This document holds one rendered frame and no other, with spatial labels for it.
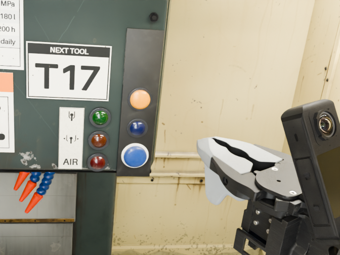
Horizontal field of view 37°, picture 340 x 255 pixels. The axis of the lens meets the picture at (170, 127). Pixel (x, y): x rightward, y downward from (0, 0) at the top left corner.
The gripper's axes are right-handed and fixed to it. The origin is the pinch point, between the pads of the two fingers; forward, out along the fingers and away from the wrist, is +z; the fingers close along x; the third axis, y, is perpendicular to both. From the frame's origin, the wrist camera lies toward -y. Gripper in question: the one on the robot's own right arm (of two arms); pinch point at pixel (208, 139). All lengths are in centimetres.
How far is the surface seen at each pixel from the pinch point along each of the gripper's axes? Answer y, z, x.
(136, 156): 7.7, 12.1, 0.0
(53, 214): 61, 74, 21
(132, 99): -0.1, 12.8, -0.8
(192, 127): 50, 85, 82
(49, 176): 20.8, 32.8, -1.6
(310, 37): 14, 64, 112
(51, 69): -3.3, 18.3, -9.0
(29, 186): 23.2, 35.0, -4.1
